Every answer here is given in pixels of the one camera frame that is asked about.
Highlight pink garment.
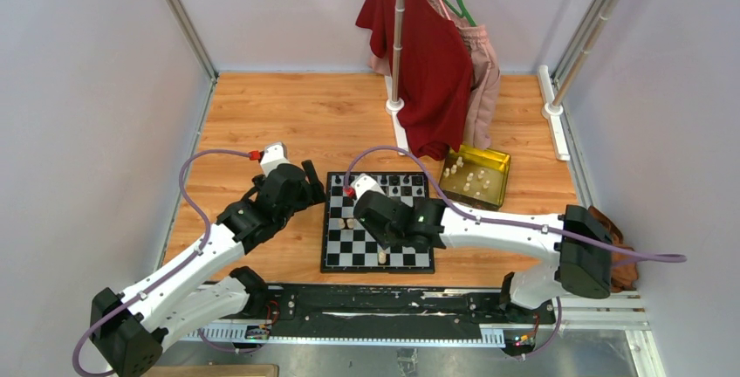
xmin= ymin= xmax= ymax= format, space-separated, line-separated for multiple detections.
xmin=369 ymin=0 xmax=502 ymax=153

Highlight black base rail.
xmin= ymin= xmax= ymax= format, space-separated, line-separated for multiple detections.
xmin=222 ymin=284 xmax=556 ymax=347

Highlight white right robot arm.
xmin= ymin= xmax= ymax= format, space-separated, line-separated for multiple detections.
xmin=353 ymin=190 xmax=613 ymax=323

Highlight white right rack foot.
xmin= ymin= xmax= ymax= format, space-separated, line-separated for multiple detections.
xmin=537 ymin=65 xmax=571 ymax=161

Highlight brown cloth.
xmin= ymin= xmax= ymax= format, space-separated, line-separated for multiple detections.
xmin=588 ymin=205 xmax=639 ymax=293

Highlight yellow metal tin box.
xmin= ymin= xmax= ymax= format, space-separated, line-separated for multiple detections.
xmin=438 ymin=145 xmax=511 ymax=211

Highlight white clothes rack stand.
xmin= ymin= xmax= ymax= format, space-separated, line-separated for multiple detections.
xmin=385 ymin=0 xmax=409 ymax=154

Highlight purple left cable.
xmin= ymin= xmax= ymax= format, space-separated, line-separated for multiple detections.
xmin=72 ymin=149 xmax=261 ymax=377

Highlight black white chess board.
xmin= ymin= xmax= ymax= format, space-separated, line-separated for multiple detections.
xmin=320 ymin=171 xmax=435 ymax=273

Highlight red t-shirt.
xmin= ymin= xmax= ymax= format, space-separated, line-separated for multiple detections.
xmin=356 ymin=0 xmax=473 ymax=161

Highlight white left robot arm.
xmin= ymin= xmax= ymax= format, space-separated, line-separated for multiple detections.
xmin=84 ymin=157 xmax=325 ymax=376

